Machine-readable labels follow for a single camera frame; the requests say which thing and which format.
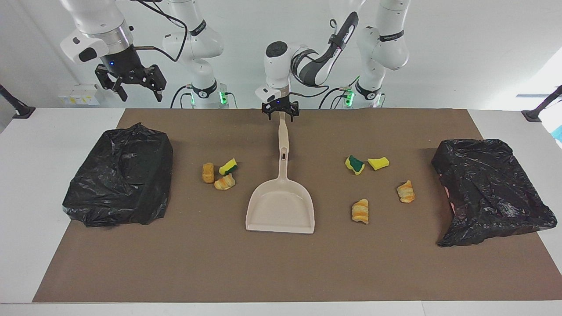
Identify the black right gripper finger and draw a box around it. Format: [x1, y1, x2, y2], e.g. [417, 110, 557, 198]
[96, 65, 127, 103]
[148, 65, 167, 104]

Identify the beige brush with black bristles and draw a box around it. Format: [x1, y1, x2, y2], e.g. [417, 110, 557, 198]
[278, 112, 291, 152]

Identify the toy croissant pastry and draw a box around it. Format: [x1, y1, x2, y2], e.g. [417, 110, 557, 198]
[214, 173, 236, 191]
[352, 198, 370, 225]
[396, 180, 416, 204]

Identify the beige plastic dustpan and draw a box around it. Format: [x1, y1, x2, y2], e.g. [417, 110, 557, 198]
[245, 148, 315, 234]

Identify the black bag-lined trash bin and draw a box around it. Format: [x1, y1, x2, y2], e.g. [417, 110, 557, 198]
[62, 122, 174, 227]

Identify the black bag-lined pink bin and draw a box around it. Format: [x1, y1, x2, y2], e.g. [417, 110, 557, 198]
[431, 139, 558, 247]

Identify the brown table mat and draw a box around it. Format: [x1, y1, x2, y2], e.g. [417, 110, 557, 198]
[32, 108, 562, 303]

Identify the black right base cable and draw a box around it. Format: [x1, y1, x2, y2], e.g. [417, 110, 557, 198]
[170, 85, 195, 109]

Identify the black base cable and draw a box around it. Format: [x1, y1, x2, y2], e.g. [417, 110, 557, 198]
[170, 85, 195, 109]
[318, 75, 361, 109]

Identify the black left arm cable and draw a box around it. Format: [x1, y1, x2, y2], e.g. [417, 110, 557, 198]
[288, 18, 352, 98]

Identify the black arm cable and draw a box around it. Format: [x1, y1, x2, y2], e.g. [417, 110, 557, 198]
[288, 18, 352, 98]
[130, 0, 189, 63]

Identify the white wall power box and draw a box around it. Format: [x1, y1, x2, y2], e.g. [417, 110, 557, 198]
[58, 84, 101, 106]

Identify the black left base cable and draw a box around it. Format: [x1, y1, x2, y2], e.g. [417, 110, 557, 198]
[318, 75, 361, 109]

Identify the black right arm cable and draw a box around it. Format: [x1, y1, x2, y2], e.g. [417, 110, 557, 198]
[130, 0, 189, 63]

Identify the black camera stand clamp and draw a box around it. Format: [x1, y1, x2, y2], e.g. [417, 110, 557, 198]
[522, 85, 562, 122]
[0, 84, 36, 119]

